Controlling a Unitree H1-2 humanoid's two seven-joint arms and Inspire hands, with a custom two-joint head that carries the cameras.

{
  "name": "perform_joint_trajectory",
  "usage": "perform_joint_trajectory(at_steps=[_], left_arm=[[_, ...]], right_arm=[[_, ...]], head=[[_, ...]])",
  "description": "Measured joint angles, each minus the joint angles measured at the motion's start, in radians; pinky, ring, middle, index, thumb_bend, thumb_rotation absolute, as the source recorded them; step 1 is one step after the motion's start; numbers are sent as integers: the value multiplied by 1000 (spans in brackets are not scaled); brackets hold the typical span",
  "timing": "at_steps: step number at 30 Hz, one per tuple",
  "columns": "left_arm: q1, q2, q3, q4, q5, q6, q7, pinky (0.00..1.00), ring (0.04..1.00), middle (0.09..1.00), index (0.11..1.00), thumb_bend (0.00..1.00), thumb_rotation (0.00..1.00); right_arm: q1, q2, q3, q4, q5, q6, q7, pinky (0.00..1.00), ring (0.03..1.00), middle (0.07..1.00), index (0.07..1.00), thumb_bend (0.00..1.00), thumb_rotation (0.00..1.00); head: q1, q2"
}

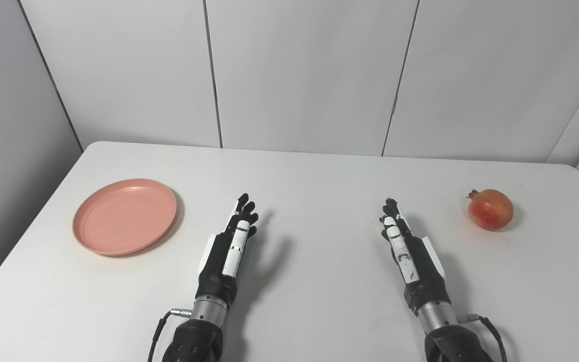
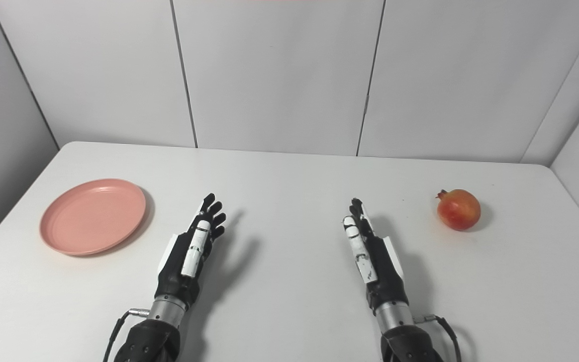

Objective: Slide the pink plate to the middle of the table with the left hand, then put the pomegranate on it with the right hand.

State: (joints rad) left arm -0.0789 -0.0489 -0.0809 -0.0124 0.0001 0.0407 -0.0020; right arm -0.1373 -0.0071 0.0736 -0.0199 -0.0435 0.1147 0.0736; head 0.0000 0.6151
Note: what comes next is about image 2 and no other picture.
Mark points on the red pomegranate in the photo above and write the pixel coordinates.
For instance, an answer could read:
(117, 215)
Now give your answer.
(459, 209)

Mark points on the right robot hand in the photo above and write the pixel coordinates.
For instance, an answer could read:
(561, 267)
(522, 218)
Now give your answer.
(377, 261)

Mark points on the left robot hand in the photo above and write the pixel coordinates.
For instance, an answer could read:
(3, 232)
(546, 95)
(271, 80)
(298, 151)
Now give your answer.
(189, 251)

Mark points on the pink round plate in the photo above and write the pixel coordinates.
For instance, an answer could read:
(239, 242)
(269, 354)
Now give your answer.
(93, 216)

